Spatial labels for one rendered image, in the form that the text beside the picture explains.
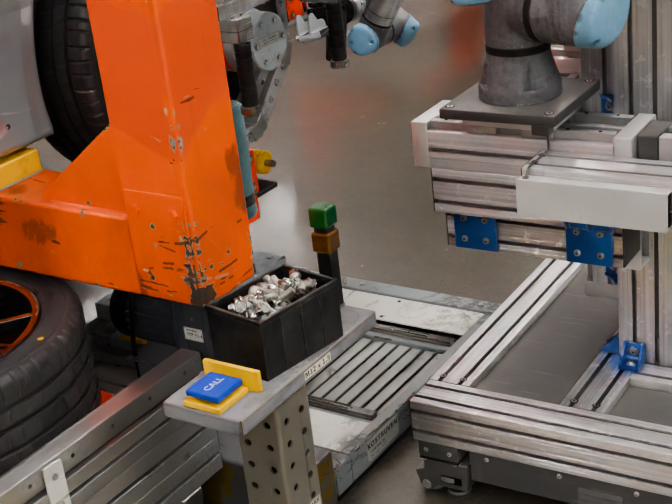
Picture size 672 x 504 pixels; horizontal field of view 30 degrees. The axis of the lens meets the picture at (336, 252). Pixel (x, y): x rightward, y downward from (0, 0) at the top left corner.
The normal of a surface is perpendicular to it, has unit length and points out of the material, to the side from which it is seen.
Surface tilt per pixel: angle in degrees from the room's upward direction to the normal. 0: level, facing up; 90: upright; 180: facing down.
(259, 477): 90
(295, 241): 0
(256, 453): 90
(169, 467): 90
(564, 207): 90
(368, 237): 0
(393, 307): 0
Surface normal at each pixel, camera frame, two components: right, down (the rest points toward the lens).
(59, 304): -0.11, -0.91
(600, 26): 0.70, 0.33
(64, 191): -0.54, 0.40
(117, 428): 0.83, 0.14
